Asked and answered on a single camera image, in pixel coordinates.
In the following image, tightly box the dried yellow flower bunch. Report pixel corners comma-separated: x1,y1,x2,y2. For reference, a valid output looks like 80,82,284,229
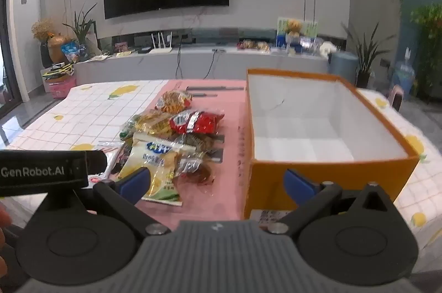
31,19,57,41

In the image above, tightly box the white plush item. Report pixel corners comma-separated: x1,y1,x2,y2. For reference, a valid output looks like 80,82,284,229
319,42,337,57

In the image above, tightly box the dark snack packet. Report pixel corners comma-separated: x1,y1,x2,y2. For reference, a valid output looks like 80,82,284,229
174,132,225,159

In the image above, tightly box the pink stool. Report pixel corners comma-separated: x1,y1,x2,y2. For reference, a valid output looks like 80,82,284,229
388,86,406,110

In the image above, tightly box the brown teddy bear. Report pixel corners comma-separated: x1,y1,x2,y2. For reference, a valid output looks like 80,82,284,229
286,20,302,38

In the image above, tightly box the green snack packet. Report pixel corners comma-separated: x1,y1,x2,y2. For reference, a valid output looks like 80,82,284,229
119,120,139,142

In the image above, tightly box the green climbing plant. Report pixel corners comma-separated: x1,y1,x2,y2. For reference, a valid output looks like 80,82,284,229
411,5,442,86

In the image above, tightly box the black cable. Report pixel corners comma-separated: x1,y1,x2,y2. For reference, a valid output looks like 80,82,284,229
174,46,183,78

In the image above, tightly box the yellow black packet pile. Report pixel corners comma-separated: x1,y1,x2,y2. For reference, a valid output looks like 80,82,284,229
41,62,75,81

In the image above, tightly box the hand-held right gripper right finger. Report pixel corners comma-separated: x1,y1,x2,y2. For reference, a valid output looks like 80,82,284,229
267,169,403,238

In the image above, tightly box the blue box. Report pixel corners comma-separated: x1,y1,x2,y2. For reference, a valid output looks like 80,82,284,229
276,32,301,54

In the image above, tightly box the person's left hand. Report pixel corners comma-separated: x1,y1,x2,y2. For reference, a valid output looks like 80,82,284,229
0,202,11,280

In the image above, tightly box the yellow white bread packet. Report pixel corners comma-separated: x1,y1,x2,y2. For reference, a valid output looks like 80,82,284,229
119,132,189,207

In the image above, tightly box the tall leafed potted plant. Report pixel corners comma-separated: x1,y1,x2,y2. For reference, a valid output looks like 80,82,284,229
340,20,396,88

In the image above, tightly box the blue snack bag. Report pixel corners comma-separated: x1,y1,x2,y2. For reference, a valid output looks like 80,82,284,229
61,42,81,63

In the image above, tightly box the orange cardboard box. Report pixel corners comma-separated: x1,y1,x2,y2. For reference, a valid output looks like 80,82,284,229
243,68,420,221

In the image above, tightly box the snack pile on cabinet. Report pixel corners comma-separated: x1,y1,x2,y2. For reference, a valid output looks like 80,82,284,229
236,39,272,52

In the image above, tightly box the white snack packet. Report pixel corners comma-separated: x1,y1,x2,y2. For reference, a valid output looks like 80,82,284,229
88,141,128,183

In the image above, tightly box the white router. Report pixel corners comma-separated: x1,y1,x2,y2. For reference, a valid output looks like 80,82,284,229
148,31,173,55

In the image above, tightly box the grey television cabinet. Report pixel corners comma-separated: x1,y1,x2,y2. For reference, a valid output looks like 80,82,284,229
74,46,332,86

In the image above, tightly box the red snack packet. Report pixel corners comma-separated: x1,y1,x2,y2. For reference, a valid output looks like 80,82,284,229
169,110,225,135

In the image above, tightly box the lemon print tablecloth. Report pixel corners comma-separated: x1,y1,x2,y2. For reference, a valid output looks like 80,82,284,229
0,79,442,245

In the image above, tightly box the blue water bottle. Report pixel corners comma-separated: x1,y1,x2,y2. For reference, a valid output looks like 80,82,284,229
394,48,417,97

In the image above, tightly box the green picture board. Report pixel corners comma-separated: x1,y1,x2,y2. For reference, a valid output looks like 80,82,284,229
277,17,318,38

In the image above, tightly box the clear brown snack packet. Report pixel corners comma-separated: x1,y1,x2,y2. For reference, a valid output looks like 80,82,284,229
173,155,215,185

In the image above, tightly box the grey trash bin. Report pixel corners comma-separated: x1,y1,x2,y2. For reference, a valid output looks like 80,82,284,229
330,51,358,85

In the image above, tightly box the paper stack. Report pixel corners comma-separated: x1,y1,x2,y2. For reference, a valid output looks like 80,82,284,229
91,51,135,60

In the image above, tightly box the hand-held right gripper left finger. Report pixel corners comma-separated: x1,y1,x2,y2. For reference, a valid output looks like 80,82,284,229
36,167,171,239

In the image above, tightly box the orange stick snack packet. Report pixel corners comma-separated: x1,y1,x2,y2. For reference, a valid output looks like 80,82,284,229
155,90,194,112

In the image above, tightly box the pink storage box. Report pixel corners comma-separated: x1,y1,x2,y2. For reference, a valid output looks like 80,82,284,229
45,77,77,98

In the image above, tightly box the pink printed mat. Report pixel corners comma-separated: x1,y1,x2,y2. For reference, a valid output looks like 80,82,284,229
114,79,254,222

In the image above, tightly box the grassy potted plant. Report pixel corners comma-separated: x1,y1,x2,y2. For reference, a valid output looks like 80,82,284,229
62,3,99,57

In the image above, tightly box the gold vase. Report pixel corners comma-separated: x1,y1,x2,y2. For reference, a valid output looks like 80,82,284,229
46,34,71,64

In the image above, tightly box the yellow clear snack packet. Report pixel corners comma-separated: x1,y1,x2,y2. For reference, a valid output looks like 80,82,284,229
133,112,177,138

